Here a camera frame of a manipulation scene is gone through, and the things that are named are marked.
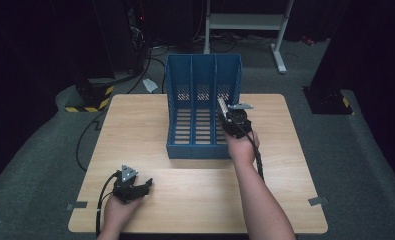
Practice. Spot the white paper scrap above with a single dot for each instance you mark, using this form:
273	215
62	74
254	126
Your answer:
150	85

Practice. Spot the person's left hand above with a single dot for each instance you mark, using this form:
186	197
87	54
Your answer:
116	211

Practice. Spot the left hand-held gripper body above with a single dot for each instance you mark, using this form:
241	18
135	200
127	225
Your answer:
123	188

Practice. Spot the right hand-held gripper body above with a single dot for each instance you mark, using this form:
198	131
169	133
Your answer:
240	123

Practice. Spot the white metal stand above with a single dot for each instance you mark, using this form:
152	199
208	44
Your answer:
248	21

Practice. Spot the black yellow striped stand base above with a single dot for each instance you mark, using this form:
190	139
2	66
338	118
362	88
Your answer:
91	98
328	101

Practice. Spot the blue plastic file holder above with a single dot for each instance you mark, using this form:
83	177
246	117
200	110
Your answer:
198	150

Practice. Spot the grey tape strip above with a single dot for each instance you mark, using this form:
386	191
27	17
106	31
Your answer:
317	201
77	205

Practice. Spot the person's right hand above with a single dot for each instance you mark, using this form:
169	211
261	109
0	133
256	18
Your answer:
242	146

